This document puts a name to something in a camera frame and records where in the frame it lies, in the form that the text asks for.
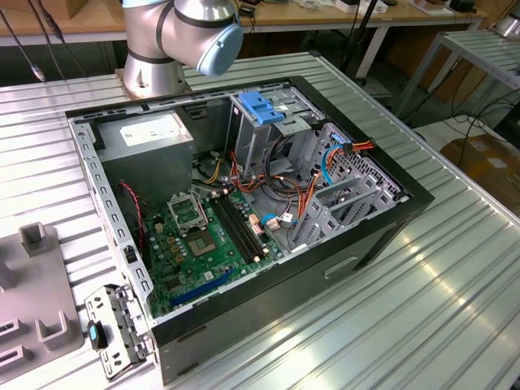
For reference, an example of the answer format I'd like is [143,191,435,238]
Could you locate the brown cardboard box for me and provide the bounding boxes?
[440,133,520,212]

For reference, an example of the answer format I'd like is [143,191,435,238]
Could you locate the metal socket cover frame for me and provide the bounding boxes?
[166,190,210,236]

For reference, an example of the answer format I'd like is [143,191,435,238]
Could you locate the green motherboard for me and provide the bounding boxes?
[141,189,286,319]

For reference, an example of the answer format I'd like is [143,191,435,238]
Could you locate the small metal slat table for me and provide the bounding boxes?
[396,28,520,119]

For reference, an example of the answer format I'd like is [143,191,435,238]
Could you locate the red black fan wire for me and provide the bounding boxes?
[117,181,145,249]

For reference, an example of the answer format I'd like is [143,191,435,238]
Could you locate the blue expansion slot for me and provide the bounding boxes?
[168,266,236,309]

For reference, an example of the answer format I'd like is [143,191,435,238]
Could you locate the red orange wire loop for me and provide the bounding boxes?
[227,150,272,195]

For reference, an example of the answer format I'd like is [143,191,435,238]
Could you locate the grey metal disk bay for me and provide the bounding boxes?
[284,121,410,254]

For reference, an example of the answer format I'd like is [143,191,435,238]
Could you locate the orange red yellow power wire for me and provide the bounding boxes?
[298,137,375,223]

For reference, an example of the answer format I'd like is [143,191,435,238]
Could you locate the blue data wire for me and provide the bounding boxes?
[259,132,347,232]

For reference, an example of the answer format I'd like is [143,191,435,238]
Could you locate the black RAM slot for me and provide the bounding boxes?
[210,196,256,263]
[223,189,268,255]
[219,192,264,258]
[214,194,260,261]

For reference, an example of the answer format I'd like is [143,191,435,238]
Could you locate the metal optical drive cage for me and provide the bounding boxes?
[225,87,326,176]

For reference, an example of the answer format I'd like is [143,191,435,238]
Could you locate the thick black cable bundle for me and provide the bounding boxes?
[266,136,314,194]

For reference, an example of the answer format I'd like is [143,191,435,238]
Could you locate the black open PC case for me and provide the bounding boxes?
[64,74,436,386]

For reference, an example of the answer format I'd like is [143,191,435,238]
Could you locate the twisted wire white plug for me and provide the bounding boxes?
[279,210,304,245]

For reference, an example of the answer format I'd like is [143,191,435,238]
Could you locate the black hanging cable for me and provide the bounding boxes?
[38,0,89,78]

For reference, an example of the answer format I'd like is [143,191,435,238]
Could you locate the grey power supply box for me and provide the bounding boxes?
[95,109,196,208]

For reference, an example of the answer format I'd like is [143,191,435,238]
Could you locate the yellow black supply wires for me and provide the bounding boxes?
[193,156,224,184]

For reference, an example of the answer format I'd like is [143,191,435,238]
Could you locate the black blue bracket latch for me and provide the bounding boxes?
[87,319,110,351]

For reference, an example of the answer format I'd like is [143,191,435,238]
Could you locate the metal expansion bracket holder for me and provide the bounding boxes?
[83,283,158,383]

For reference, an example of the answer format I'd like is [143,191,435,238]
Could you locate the grey plastic parts rack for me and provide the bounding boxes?
[0,221,89,377]

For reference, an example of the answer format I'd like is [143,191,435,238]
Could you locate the blue plastic drive latch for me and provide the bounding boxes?
[238,92,285,125]

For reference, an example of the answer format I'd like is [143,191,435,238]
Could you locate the cable with silver plug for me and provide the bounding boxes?
[0,6,46,83]

